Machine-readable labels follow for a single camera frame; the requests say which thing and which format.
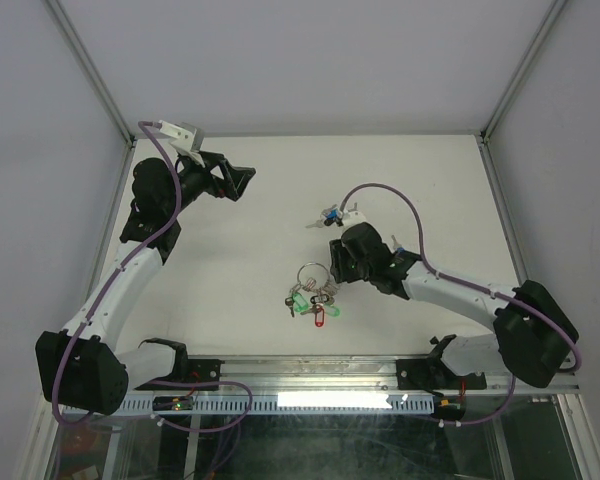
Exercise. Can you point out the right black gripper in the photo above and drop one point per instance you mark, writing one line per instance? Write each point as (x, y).
(338, 270)

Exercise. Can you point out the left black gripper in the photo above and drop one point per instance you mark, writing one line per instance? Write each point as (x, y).
(234, 178)

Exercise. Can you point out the keyring with tagged keys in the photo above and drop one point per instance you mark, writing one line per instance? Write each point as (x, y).
(313, 294)

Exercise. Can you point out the yellow tagged key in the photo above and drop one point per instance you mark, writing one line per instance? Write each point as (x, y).
(396, 245)

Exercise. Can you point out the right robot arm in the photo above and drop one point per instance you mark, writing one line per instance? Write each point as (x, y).
(529, 336)

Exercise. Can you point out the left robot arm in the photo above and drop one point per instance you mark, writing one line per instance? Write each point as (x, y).
(146, 242)

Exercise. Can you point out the black tagged key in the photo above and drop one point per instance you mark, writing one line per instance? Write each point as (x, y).
(321, 223)

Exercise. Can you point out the blue tagged key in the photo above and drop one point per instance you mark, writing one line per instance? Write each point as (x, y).
(332, 215)

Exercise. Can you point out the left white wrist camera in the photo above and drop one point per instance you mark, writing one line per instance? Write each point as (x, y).
(185, 138)

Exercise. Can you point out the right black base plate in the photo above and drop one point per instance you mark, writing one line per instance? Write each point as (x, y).
(420, 374)

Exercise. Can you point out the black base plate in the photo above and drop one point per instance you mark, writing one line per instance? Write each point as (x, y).
(200, 374)
(420, 374)

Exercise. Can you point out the aluminium mounting rail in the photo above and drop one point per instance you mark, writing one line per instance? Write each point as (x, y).
(310, 372)

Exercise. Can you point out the white slotted cable duct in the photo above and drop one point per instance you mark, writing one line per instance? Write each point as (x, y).
(284, 403)

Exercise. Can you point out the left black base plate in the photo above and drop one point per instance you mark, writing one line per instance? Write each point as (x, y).
(200, 374)

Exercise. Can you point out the left aluminium frame post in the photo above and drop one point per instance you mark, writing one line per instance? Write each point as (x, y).
(79, 51)

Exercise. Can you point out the aluminium frame post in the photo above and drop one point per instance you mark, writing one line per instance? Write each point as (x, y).
(79, 51)
(524, 67)

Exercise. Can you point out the right aluminium frame post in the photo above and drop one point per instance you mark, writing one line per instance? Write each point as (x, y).
(524, 67)

